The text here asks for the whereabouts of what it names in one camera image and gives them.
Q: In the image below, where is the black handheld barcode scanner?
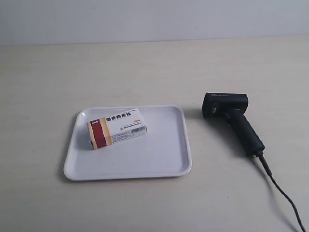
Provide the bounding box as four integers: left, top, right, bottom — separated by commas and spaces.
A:
202, 92, 265, 157

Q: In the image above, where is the white plastic tray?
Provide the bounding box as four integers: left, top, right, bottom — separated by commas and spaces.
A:
63, 105, 192, 181

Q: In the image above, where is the red white medicine box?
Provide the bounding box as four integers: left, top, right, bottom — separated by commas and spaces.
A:
87, 108, 147, 150

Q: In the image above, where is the black scanner cable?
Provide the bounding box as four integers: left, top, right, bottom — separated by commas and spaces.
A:
255, 151, 308, 232

